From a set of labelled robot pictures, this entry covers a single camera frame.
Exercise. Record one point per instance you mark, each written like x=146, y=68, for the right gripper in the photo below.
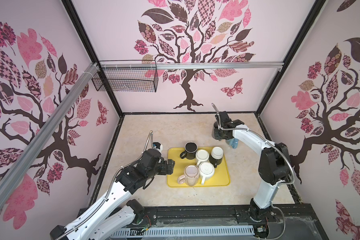
x=223, y=137

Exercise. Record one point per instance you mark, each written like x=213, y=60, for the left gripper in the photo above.
x=163, y=164

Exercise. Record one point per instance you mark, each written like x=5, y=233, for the blue butterfly mug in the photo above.
x=233, y=143

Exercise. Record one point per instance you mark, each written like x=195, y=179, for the pink iridescent mug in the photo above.
x=190, y=176

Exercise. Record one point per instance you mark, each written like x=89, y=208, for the grey ceramic mug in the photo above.
x=216, y=135

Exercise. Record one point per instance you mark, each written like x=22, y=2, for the black mug white base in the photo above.
x=216, y=156

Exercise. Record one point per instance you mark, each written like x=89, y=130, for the black ceramic mug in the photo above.
x=190, y=151

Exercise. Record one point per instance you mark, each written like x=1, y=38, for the small white ceramic mug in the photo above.
x=202, y=156

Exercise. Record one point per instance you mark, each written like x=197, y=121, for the yellow plastic tray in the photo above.
x=220, y=178

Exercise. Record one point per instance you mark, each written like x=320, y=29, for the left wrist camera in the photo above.
x=157, y=146

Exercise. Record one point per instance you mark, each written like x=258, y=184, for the white slotted cable duct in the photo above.
x=174, y=232

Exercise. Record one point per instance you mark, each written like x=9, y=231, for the aluminium rail back wall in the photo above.
x=191, y=66

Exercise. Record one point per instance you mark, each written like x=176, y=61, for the aluminium rail wall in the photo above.
x=191, y=66
x=15, y=174

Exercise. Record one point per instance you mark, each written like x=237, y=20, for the black wire basket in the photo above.
x=127, y=76

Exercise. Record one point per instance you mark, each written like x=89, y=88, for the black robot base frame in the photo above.
x=282, y=222

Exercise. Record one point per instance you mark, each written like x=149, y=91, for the aluminium rail left wall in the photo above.
x=15, y=174

